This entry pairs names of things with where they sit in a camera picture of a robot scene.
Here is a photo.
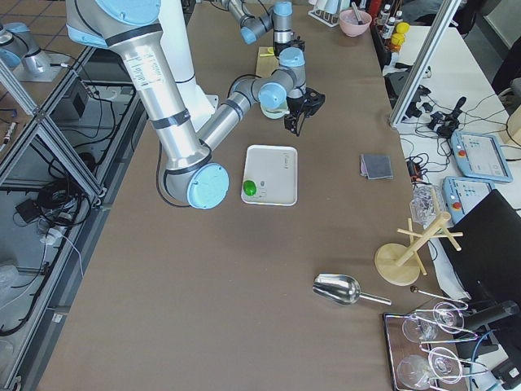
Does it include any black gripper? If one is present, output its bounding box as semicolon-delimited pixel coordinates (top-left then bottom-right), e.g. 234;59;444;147
284;95;306;136
273;32;305;56

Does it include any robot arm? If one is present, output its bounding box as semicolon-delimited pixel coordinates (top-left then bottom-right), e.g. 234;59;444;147
217;1;305;57
66;1;306;209

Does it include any light green bowl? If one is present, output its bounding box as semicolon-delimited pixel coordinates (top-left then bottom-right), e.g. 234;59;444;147
260;103;290;120

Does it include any pink bowl with ice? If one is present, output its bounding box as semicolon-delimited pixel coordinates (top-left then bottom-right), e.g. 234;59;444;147
339;9;372;37

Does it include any wooden cutting board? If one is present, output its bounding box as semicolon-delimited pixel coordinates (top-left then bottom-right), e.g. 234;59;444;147
255;46;278;77

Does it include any white rabbit tray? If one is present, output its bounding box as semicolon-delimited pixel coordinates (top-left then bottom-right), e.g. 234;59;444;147
241;145;298;206

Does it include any green lime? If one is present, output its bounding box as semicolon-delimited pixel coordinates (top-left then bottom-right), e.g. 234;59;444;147
243;180;257;196

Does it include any grey folded cloth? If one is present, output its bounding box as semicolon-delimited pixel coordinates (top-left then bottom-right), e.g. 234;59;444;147
360;154;394;180

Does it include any clear plastic box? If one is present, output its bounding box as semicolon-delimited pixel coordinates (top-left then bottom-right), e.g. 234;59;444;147
409;185;447;226

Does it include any steel scoop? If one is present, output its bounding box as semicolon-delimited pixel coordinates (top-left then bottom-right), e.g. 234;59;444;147
312;273;392;305

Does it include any wooden mug tree stand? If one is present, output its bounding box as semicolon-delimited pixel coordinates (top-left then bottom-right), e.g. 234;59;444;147
374;188;463;286

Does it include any teach pendant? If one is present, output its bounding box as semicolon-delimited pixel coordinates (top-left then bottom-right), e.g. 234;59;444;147
442;176;495;223
450;130;514;182

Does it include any black monitor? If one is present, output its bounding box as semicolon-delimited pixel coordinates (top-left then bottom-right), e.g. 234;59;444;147
440;190;520;303

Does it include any wine glass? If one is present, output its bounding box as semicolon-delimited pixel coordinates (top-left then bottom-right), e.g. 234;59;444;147
433;301;464;334
397;354;433;390
428;347;463;384
402;314;438;343

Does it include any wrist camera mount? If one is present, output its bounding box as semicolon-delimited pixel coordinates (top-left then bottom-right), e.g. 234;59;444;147
303;87;326;118

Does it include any aluminium frame post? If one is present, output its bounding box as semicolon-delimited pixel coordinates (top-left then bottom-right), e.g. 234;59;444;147
389;0;461;129

